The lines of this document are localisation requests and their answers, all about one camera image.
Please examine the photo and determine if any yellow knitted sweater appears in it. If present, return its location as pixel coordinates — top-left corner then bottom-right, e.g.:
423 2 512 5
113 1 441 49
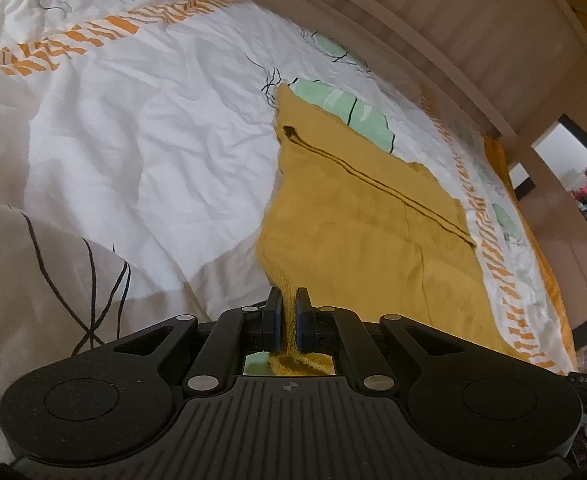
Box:
234 82 517 376

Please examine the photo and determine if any wooden bed frame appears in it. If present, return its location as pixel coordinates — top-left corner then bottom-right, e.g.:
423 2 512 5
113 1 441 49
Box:
244 0 587 351

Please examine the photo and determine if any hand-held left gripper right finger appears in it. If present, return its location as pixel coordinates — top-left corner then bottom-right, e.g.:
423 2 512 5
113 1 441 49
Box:
296 287 513 395

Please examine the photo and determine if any white printed duvet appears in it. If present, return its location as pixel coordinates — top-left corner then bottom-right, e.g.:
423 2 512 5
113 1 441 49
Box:
0 0 579 466

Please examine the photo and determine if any orange bed sheet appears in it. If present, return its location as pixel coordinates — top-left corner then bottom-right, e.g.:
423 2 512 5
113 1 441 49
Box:
481 132 581 376

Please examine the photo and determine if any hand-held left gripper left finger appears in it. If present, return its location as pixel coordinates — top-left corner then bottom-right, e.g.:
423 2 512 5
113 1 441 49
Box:
75 287 284 395

